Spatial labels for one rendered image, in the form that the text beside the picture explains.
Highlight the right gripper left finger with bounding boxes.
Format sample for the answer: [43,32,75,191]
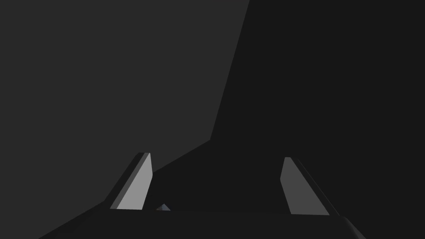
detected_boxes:
[104,152,154,210]

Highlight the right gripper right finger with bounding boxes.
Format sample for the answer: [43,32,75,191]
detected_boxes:
[280,157,340,216]

